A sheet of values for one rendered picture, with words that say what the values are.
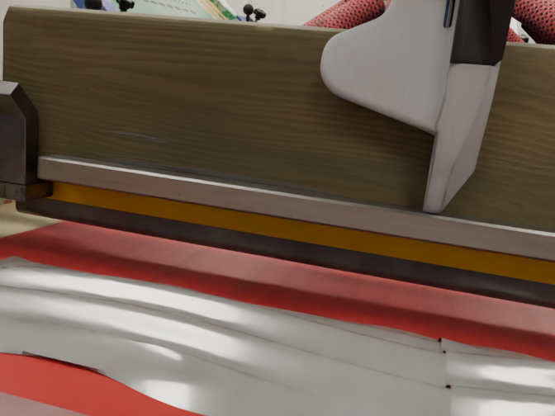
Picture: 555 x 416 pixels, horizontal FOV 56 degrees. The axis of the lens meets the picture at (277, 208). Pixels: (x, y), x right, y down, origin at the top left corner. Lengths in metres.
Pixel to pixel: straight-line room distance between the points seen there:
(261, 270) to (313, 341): 0.08
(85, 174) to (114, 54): 0.05
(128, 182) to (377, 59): 0.11
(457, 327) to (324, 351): 0.07
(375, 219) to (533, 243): 0.06
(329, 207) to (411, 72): 0.06
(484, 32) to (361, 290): 0.12
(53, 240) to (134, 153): 0.07
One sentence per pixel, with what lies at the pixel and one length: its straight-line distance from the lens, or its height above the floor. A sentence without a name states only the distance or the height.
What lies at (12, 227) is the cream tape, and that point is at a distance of 0.31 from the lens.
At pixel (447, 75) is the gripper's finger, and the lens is 0.18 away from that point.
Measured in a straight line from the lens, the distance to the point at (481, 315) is 0.24.
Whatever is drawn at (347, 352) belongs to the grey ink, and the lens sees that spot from 0.17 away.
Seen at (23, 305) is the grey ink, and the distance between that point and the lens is 0.19.
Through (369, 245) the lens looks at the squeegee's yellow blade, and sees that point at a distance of 0.22.
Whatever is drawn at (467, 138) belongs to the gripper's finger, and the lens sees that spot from 0.19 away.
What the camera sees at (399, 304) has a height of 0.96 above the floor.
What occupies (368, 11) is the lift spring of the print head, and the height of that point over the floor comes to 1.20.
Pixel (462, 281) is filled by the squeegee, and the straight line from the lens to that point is 0.23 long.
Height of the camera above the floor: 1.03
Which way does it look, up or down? 11 degrees down
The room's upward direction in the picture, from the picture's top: 6 degrees clockwise
